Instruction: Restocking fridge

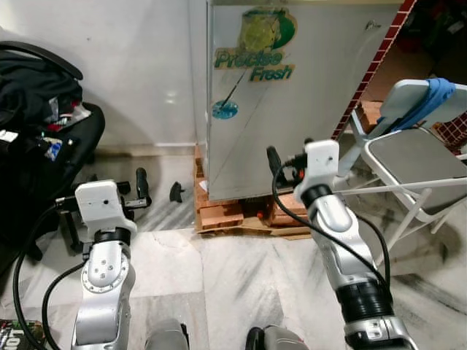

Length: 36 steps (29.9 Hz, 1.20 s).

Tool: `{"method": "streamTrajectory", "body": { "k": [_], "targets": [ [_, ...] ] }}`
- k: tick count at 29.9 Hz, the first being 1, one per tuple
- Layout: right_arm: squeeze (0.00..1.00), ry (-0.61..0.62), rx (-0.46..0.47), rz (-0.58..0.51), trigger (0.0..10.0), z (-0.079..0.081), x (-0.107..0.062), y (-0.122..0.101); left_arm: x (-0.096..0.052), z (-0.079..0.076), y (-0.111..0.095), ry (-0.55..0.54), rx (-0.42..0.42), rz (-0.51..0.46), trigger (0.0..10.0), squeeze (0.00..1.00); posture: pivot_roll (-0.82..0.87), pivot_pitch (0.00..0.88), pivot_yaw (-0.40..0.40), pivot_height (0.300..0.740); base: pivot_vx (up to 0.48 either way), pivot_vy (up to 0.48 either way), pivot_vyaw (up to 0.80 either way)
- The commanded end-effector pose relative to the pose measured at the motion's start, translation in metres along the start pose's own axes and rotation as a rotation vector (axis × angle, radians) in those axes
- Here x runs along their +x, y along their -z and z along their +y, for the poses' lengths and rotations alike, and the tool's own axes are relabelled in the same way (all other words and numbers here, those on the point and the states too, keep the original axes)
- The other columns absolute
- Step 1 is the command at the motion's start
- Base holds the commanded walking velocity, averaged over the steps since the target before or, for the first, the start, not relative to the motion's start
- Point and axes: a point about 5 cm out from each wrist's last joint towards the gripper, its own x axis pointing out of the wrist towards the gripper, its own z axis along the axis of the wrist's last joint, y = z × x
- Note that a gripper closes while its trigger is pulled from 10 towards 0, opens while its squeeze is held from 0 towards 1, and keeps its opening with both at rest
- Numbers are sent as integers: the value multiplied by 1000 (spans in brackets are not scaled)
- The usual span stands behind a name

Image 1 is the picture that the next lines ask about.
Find silver fridge with green logo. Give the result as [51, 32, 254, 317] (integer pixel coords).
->
[207, 0, 404, 203]

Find orange brick fridge base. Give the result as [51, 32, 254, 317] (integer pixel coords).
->
[193, 144, 314, 240]

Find small black object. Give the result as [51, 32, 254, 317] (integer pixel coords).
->
[169, 181, 187, 203]

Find black office chair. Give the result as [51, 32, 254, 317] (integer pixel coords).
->
[0, 40, 107, 252]

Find small red tiled patch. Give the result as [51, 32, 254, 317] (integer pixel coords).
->
[434, 113, 467, 154]

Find white grey folding chair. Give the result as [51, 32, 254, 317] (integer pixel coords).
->
[337, 79, 467, 252]

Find black bag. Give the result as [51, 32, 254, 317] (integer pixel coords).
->
[0, 58, 85, 139]

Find blue cloth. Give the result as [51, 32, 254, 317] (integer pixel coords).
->
[398, 77, 458, 132]

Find grey left robot leg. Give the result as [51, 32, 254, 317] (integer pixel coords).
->
[144, 319, 190, 350]

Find grey robot leg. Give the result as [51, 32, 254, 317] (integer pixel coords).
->
[144, 319, 190, 350]
[244, 324, 311, 350]

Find long red tiled strip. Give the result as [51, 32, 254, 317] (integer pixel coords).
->
[332, 0, 418, 139]

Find green printed board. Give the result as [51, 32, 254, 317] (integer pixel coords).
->
[0, 319, 30, 350]

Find grey right robot leg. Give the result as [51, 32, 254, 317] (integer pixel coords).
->
[244, 324, 311, 350]

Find long black right arm cable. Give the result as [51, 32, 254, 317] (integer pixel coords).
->
[271, 162, 393, 291]

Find long black arm cable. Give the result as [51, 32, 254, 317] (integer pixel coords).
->
[271, 162, 393, 291]
[12, 203, 63, 350]

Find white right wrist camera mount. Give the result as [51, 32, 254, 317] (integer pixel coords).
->
[296, 140, 341, 203]

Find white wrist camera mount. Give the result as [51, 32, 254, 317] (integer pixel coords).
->
[296, 140, 341, 203]
[75, 180, 138, 234]

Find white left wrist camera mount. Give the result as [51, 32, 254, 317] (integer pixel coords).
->
[75, 180, 138, 234]

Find long black left arm cable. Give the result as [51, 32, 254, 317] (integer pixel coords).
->
[12, 203, 63, 350]

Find short black left arm cable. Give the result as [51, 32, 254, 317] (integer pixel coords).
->
[41, 261, 87, 350]

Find short black arm cable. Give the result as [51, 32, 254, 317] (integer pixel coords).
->
[41, 261, 87, 350]
[356, 214, 393, 290]

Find short black right arm cable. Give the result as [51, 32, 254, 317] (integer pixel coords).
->
[356, 214, 393, 290]

